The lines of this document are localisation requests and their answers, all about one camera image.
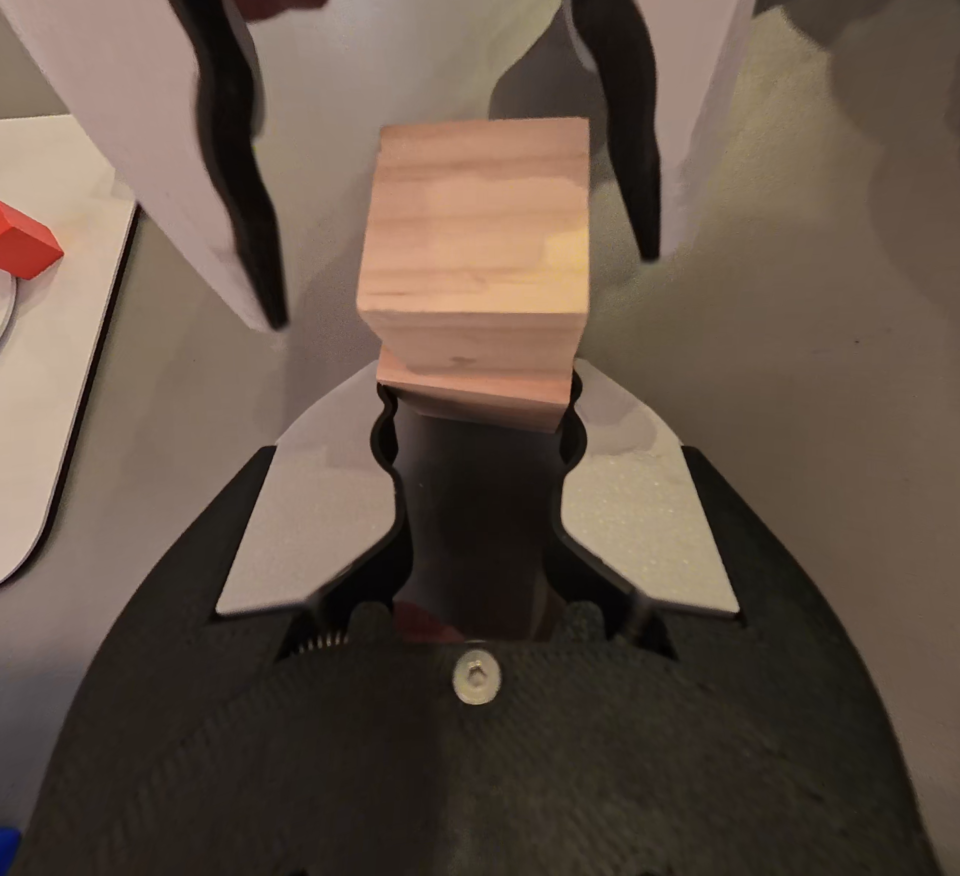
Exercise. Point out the white round disc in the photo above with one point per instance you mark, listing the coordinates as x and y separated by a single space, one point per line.
6 313

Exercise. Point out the white board with dark edge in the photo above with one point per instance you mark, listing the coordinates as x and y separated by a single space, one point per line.
45 403

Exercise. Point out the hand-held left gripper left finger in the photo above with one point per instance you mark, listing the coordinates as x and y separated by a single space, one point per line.
300 516

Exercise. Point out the blue wooden block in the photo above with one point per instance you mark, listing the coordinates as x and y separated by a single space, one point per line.
7 840

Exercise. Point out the plain wooden cube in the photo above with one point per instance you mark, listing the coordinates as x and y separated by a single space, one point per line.
472 216
472 396

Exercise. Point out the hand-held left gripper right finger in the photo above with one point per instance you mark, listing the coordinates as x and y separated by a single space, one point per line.
645 516

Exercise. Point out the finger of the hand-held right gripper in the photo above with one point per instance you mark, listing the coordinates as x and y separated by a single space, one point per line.
112 51
697 28

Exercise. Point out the red wooden block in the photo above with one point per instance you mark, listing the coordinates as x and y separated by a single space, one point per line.
22 238

